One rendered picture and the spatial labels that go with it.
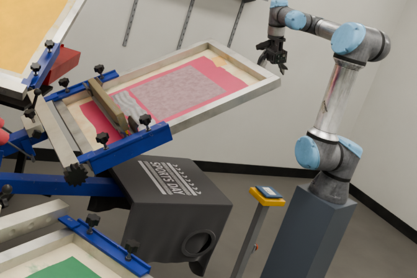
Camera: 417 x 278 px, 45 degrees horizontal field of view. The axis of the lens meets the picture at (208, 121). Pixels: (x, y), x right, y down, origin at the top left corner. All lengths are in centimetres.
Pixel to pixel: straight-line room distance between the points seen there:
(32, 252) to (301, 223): 100
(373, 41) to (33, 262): 128
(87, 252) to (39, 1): 157
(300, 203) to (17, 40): 153
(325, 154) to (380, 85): 402
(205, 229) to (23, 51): 119
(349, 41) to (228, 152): 341
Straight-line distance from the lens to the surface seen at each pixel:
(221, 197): 226
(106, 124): 201
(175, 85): 215
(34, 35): 264
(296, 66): 510
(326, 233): 198
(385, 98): 575
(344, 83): 181
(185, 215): 214
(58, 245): 163
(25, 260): 156
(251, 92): 192
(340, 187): 197
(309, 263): 203
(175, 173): 234
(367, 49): 181
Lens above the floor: 188
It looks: 17 degrees down
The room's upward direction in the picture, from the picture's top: 18 degrees clockwise
